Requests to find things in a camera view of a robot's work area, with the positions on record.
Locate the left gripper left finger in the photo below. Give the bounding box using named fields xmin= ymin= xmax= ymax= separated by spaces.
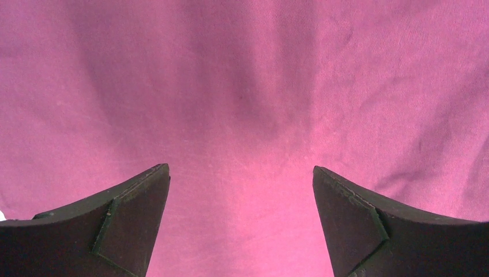
xmin=1 ymin=164 xmax=170 ymax=277

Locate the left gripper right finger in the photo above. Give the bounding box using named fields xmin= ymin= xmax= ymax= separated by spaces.
xmin=313 ymin=166 xmax=488 ymax=277

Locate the purple cloth wrap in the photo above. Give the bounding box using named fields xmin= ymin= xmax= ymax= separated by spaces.
xmin=1 ymin=1 xmax=488 ymax=276

